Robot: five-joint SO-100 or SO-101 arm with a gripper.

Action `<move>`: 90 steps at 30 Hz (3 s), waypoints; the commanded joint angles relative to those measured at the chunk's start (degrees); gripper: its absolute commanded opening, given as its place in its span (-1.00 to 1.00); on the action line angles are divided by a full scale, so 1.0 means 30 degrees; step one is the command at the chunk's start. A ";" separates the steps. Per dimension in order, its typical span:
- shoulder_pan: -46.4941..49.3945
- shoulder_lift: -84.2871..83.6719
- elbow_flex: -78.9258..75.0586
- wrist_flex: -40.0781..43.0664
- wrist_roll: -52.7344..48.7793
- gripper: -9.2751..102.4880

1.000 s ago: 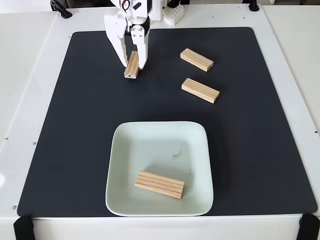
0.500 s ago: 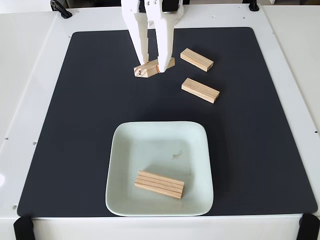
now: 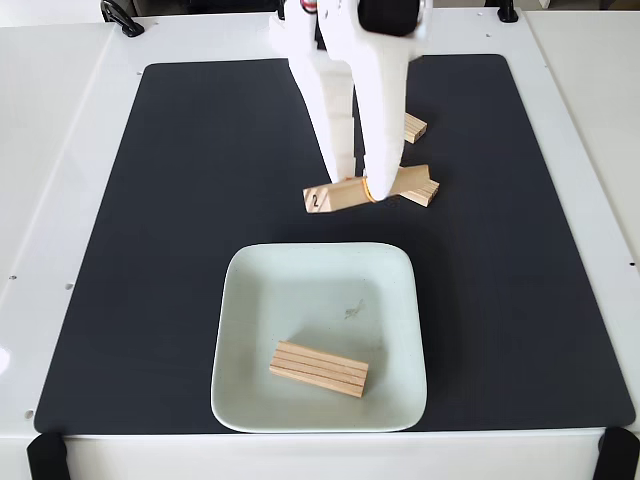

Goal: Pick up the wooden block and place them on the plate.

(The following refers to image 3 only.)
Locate wooden block marked 3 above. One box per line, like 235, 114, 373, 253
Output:
402, 113, 429, 145

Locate wooden block marked 2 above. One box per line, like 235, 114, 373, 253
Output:
303, 163, 435, 215

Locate grooved wooden block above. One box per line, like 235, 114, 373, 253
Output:
394, 178, 441, 209
268, 340, 370, 400

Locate white studded mounting block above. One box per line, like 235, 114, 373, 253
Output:
269, 13, 292, 54

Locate pale green square plate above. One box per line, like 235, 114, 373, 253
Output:
210, 241, 429, 434

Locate black table mat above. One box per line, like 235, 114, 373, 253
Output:
33, 53, 637, 435

